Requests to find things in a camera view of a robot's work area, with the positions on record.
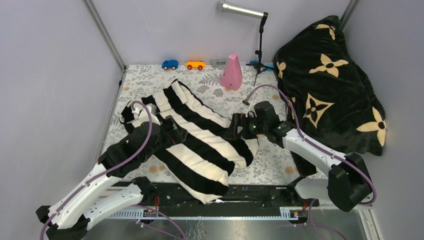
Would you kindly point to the floral patterned table cloth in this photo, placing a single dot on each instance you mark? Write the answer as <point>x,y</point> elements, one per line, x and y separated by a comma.
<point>272,165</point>

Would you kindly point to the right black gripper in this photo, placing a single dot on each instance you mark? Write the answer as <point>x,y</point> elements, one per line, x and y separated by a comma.
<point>239,120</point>

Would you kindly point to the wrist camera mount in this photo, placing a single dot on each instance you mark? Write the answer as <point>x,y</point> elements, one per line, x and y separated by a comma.
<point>251,113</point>
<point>141,115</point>

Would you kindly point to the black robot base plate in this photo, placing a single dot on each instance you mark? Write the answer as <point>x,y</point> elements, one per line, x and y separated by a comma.
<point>241,201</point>

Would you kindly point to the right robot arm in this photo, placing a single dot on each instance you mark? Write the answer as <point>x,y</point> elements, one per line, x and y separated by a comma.
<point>347,182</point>

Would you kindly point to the blue toy car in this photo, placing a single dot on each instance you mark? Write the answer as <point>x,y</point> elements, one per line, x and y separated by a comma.
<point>171,64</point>

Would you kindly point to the black white striped pillow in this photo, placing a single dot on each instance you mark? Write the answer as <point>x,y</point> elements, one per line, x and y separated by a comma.
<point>203,163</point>

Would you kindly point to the silver flashlight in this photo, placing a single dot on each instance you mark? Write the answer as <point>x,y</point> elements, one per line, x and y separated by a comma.
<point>226,7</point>

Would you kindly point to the black floral patterned blanket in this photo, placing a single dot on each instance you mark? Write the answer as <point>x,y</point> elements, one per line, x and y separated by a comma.
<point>333,99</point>

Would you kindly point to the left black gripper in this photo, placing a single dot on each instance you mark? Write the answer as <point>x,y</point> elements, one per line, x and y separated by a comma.
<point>177,134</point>

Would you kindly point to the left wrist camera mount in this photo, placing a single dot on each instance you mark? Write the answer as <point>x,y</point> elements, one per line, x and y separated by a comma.
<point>141,115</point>

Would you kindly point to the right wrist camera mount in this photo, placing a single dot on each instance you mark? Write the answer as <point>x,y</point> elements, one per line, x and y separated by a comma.
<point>251,113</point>

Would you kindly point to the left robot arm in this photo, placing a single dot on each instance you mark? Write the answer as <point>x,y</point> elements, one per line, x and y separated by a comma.
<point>80,210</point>

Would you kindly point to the orange toy car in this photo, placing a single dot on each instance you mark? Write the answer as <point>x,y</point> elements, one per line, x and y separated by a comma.
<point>190,65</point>

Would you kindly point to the pink metronome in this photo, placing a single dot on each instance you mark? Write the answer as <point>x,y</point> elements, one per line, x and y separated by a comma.
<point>232,76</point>

